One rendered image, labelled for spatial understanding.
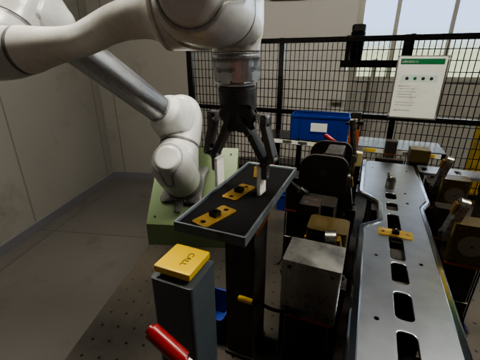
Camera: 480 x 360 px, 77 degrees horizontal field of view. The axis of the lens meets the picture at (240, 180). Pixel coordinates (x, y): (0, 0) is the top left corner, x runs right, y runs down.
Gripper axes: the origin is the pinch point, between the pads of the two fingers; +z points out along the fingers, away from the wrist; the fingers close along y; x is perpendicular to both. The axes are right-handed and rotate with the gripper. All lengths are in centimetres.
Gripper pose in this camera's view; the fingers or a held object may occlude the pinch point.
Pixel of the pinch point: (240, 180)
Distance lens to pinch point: 66.5
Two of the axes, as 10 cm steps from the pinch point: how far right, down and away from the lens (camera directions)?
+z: 0.3, 9.2, 3.9
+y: 8.7, 1.7, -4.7
